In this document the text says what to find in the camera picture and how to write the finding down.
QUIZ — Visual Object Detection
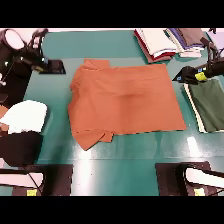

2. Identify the brown garment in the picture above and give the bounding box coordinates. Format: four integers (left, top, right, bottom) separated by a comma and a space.
177, 28, 206, 48

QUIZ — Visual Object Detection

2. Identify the purple garment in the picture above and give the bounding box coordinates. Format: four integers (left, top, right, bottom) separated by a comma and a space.
168, 28, 188, 48

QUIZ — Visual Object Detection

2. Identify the red garment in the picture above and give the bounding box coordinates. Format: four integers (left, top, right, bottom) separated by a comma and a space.
133, 30, 176, 64

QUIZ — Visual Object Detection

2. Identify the orange shirt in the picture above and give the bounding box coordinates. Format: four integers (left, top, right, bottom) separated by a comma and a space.
67, 58, 188, 152

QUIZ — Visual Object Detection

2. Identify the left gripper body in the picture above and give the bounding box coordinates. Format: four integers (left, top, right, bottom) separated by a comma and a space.
39, 59, 67, 75

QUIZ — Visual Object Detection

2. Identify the dark green garment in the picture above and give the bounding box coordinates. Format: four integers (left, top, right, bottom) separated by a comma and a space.
187, 78, 224, 134

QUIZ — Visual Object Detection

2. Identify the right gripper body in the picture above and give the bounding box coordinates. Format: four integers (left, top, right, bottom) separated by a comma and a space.
172, 65, 209, 85

